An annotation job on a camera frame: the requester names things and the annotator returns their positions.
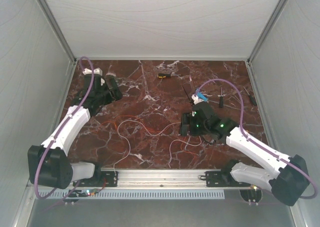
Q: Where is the white wire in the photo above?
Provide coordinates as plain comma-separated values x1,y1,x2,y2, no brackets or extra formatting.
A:
113,119,203,172

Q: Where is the orange wire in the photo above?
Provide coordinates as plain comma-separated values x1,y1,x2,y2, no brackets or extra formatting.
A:
99,114,201,158

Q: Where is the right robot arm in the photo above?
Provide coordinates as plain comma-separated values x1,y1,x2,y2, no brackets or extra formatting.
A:
179,102,310,206

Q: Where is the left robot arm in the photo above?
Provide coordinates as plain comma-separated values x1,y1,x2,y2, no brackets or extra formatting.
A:
27,70,123,189

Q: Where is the black zip tie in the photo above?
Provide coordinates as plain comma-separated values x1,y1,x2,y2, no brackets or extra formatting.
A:
182,85,194,105

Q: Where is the blue plastic tool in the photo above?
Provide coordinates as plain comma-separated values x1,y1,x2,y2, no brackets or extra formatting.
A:
194,88,209,103

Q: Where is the yellow black screwdriver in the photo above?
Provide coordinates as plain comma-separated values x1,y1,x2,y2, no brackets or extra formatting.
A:
157,73,180,79

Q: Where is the black screwdriver far right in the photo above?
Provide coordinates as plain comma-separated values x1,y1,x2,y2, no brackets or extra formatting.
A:
244,87,258,106

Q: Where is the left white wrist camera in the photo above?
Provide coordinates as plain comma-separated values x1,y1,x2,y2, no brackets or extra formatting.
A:
82,67,106,86

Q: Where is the black handle screwdriver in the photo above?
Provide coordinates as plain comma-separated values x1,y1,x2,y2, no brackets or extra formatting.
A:
219,88,224,108

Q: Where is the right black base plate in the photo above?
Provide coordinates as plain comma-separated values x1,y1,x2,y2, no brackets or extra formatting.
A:
198,170,251,188

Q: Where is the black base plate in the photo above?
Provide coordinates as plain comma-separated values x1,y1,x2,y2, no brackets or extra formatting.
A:
198,170,251,188
78,170,118,188

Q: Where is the slotted grey cable duct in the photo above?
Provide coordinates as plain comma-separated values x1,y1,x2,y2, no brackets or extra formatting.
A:
48,188,225,200

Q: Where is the aluminium front rail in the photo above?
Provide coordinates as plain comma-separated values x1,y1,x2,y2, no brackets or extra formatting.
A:
27,168,298,188

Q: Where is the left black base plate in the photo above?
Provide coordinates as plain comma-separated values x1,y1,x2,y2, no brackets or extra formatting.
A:
78,170,118,188

